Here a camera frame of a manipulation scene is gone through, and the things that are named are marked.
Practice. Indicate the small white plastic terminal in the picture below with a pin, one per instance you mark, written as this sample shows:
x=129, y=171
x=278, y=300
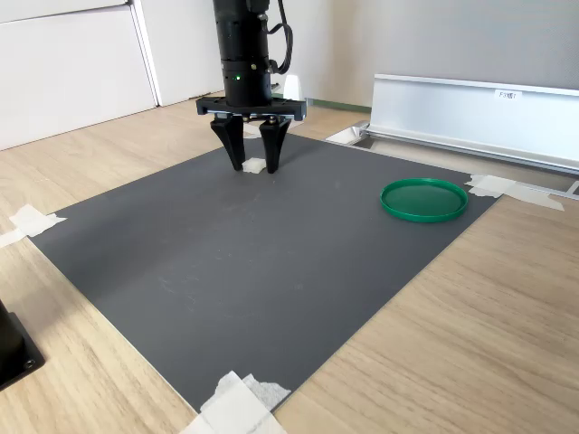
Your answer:
x=252, y=166

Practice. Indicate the round green lid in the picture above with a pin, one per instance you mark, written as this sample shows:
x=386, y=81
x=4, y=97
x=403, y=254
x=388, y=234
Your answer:
x=423, y=201

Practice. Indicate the white partition panel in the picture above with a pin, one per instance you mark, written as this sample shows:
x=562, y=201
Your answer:
x=181, y=45
x=68, y=68

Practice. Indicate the dark grey mat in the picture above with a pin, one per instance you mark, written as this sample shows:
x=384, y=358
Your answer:
x=226, y=271

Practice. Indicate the small white bracket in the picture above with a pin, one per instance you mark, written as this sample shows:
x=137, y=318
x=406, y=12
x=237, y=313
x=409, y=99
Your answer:
x=293, y=87

